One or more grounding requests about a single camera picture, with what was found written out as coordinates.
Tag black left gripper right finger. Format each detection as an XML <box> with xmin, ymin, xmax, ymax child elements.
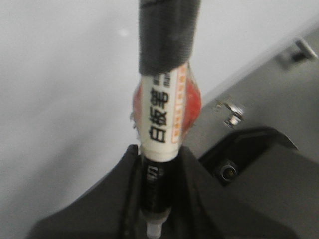
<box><xmin>163</xmin><ymin>128</ymin><xmax>319</xmax><ymax>239</ymax></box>

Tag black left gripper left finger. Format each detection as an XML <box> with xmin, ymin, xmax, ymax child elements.
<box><xmin>26</xmin><ymin>145</ymin><xmax>146</xmax><ymax>239</ymax></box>

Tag black white whiteboard marker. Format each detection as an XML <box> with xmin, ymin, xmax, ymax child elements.
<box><xmin>133</xmin><ymin>0</ymin><xmax>200</xmax><ymax>239</ymax></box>

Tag grey aluminium whiteboard tray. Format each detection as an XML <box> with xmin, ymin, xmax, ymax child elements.
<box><xmin>196</xmin><ymin>24</ymin><xmax>319</xmax><ymax>160</ymax></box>

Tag white whiteboard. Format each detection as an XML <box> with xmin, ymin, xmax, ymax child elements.
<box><xmin>0</xmin><ymin>0</ymin><xmax>319</xmax><ymax>239</ymax></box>

